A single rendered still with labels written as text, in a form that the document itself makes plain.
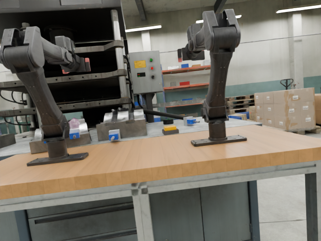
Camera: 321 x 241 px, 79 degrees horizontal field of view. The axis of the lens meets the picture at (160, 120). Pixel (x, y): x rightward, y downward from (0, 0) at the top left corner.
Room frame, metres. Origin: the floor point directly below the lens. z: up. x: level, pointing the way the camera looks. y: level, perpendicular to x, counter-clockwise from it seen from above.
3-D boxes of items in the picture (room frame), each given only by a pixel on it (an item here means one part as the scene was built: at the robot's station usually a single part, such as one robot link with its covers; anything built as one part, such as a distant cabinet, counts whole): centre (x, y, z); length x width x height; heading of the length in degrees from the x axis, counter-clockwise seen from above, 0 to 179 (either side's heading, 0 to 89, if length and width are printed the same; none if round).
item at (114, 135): (0.93, 0.24, 0.83); 0.13 x 0.05 x 0.05; 6
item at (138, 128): (1.27, 0.24, 0.87); 0.50 x 0.26 x 0.14; 6
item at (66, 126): (0.71, 0.39, 0.90); 0.09 x 0.06 x 0.06; 92
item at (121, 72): (2.09, 0.91, 1.20); 1.29 x 0.83 x 0.19; 96
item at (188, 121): (1.22, -0.20, 0.83); 0.13 x 0.05 x 0.05; 27
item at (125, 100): (2.09, 0.91, 0.96); 1.29 x 0.83 x 0.18; 96
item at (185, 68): (7.23, -1.22, 1.14); 2.06 x 0.65 x 2.27; 87
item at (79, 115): (2.01, 0.86, 0.87); 0.50 x 0.27 x 0.17; 6
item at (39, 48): (0.71, 0.39, 1.17); 0.30 x 0.09 x 0.12; 2
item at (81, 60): (0.97, 0.40, 1.20); 0.10 x 0.07 x 0.07; 92
